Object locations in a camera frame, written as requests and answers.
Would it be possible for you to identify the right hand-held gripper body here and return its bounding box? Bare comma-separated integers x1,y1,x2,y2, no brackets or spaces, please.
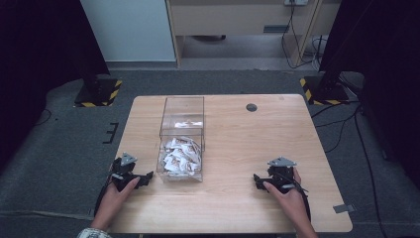
266,156,298,195

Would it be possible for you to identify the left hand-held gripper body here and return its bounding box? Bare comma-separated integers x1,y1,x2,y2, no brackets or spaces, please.
109,152,144,193

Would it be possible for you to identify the person's right hand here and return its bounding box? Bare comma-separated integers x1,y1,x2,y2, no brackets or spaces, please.
262,168,319,238

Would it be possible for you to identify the person's left hand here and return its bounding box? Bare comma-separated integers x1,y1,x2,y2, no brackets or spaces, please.
90,177,142,231

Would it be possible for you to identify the pile of white packets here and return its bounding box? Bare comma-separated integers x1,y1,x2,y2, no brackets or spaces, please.
158,136,203,178

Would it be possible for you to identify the clear plastic box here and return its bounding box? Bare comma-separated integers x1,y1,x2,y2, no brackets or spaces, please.
156,95,206,183

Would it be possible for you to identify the patterned sleeve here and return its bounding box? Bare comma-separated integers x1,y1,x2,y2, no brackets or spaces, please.
76,227,114,238

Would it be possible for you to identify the grey tape strip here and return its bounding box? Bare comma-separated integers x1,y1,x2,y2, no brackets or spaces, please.
332,203,357,214

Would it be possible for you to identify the black stand with striped base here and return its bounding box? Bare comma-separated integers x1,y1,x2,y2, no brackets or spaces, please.
298,0,375,107
72,49,123,108

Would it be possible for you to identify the dark curtain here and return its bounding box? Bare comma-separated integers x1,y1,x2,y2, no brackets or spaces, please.
318,0,420,181
0,0,111,175

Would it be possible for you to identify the beige wooden cabinet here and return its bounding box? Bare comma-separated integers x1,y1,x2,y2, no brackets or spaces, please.
164,0,343,68

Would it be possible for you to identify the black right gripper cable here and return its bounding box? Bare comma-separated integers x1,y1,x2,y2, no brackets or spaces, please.
286,175,312,223

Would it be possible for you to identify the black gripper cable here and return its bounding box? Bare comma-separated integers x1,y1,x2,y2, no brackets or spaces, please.
93,175,117,217
286,175,312,223

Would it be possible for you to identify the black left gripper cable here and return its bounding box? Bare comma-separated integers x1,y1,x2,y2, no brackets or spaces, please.
93,175,117,217

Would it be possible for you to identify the thin black floor cable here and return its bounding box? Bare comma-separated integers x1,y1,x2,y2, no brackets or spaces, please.
34,108,53,127

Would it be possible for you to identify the black cable from power strip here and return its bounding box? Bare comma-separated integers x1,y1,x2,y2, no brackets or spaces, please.
280,3,323,70

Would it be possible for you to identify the white wall panel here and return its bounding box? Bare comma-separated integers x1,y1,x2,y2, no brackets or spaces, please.
79,0,176,63

